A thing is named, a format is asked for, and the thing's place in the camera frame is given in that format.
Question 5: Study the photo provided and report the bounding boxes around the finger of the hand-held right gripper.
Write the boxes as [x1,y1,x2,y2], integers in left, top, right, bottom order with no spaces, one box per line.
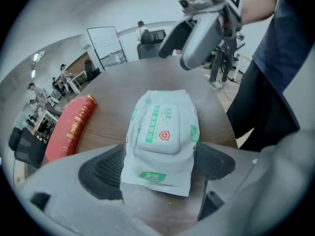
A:
[158,15,198,59]
[179,10,222,71]

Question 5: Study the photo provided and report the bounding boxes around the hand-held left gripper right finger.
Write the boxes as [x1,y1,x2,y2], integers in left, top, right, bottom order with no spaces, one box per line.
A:
[176,128,315,236]

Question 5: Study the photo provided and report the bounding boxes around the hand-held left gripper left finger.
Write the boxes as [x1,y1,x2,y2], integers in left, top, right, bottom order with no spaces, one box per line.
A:
[18,143,158,236]

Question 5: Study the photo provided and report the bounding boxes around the person's right forearm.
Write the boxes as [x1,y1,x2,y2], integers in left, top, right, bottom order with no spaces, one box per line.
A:
[241,0,280,26]

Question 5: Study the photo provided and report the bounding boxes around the black backpack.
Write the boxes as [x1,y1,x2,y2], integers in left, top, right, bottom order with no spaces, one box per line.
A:
[140,29,167,44]

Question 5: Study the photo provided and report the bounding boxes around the black mesh office chair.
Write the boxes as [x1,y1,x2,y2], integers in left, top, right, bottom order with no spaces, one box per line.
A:
[136,42,164,60]

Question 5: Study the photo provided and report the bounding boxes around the red book-shaped box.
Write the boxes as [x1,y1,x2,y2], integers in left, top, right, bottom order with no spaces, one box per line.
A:
[44,94,97,162]

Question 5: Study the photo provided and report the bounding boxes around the whiteboard on black stand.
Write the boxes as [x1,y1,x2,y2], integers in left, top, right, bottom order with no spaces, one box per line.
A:
[87,26,127,71]

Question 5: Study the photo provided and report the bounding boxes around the person's black trousers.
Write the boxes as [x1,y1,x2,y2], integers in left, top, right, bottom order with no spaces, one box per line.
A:
[226,59,301,152]

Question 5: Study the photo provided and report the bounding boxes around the black high-back office chair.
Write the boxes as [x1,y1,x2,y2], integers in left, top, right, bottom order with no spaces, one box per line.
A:
[14,128,47,169]

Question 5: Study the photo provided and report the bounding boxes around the person's dark blue shirt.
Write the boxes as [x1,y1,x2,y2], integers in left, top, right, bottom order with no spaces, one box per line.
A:
[252,0,315,93]

